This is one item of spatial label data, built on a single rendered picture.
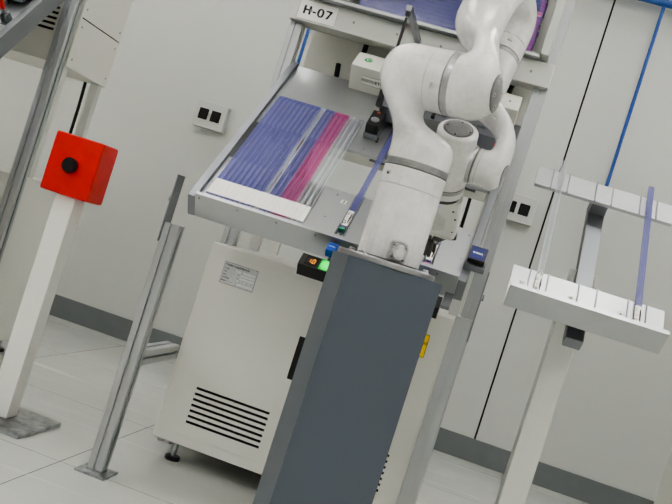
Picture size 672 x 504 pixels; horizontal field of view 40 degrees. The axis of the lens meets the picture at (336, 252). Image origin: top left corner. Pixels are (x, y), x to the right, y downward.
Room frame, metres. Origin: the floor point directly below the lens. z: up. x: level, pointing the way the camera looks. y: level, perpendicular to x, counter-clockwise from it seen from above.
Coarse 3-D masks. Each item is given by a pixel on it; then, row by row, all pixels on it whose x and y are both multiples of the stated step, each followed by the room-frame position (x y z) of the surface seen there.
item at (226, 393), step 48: (240, 288) 2.54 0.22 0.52; (288, 288) 2.52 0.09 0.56; (192, 336) 2.55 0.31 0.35; (240, 336) 2.53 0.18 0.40; (288, 336) 2.51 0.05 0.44; (432, 336) 2.45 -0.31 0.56; (192, 384) 2.55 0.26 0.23; (240, 384) 2.53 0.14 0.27; (288, 384) 2.50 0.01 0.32; (432, 384) 2.45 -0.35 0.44; (192, 432) 2.54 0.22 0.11; (240, 432) 2.52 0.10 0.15; (384, 480) 2.45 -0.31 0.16
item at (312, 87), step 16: (288, 80) 2.70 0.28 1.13; (304, 80) 2.71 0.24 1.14; (320, 80) 2.73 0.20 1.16; (336, 80) 2.74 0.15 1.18; (288, 96) 2.64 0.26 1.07; (304, 96) 2.65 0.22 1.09; (320, 96) 2.66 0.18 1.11; (336, 96) 2.67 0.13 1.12; (352, 96) 2.68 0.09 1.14; (368, 96) 2.69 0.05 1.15; (352, 112) 2.62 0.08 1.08; (368, 112) 2.63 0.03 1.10; (384, 128) 2.58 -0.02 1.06; (352, 144) 2.50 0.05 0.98; (368, 144) 2.51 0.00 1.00; (384, 144) 2.52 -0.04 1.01; (384, 160) 2.47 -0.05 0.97
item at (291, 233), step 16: (208, 208) 2.25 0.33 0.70; (224, 208) 2.23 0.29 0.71; (240, 208) 2.22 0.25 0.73; (224, 224) 2.27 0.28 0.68; (240, 224) 2.25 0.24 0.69; (256, 224) 2.23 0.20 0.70; (272, 224) 2.22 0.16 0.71; (288, 224) 2.20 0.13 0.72; (304, 224) 2.20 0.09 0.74; (272, 240) 2.25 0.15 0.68; (288, 240) 2.23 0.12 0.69; (304, 240) 2.21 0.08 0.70; (320, 240) 2.20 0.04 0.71; (336, 240) 2.18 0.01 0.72; (352, 240) 2.17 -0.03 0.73; (432, 272) 2.14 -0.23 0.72; (448, 272) 2.13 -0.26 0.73; (448, 288) 2.16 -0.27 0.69
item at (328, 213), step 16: (336, 192) 2.34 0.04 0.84; (320, 208) 2.28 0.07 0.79; (336, 208) 2.29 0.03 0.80; (368, 208) 2.31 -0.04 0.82; (320, 224) 2.24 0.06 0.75; (336, 224) 2.25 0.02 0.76; (352, 224) 2.25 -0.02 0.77; (448, 240) 2.25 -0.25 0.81; (464, 240) 2.26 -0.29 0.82; (448, 256) 2.21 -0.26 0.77; (464, 256) 2.21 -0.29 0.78
